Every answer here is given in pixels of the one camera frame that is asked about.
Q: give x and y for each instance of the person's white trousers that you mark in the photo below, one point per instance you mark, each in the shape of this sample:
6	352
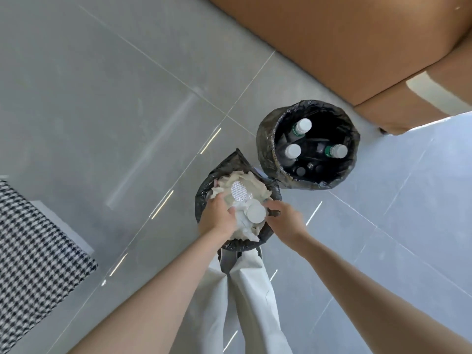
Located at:
254	305

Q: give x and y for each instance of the person's right fingers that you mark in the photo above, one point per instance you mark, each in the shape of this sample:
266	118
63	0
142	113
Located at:
274	208

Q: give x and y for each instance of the trash bin with black liner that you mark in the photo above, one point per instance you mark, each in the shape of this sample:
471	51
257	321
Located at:
267	143

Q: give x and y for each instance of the white round lid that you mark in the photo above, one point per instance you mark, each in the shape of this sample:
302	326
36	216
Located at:
256	213

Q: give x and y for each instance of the person's left fingers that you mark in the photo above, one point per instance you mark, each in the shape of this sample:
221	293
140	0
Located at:
221	202

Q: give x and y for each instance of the white dotted round disc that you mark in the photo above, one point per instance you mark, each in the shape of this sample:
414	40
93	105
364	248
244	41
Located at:
241	190

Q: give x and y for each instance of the black trash bag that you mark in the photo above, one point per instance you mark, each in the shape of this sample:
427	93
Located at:
236	164

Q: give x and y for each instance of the crumpled white paper waste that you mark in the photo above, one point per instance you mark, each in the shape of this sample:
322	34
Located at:
258	187

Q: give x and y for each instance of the person's left forearm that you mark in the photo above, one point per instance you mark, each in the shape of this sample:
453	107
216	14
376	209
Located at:
158	302

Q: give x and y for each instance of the white tape strip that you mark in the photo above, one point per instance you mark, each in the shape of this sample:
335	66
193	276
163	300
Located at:
435	90

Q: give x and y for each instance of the person's right forearm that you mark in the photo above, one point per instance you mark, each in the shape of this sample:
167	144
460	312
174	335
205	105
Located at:
368	291

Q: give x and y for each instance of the black white houndstooth cushion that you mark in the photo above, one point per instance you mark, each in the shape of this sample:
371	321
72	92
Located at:
33	261

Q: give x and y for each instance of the brown leather sofa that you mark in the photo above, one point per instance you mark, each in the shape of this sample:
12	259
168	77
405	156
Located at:
332	44

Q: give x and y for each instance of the person's left hand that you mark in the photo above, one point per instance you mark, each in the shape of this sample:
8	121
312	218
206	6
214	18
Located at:
218	220

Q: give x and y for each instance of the white capped plastic bottle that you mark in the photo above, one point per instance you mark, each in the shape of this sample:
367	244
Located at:
293	151
337	151
303	126

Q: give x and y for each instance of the person's right hand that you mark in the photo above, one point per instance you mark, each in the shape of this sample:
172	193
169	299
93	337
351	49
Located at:
289	224

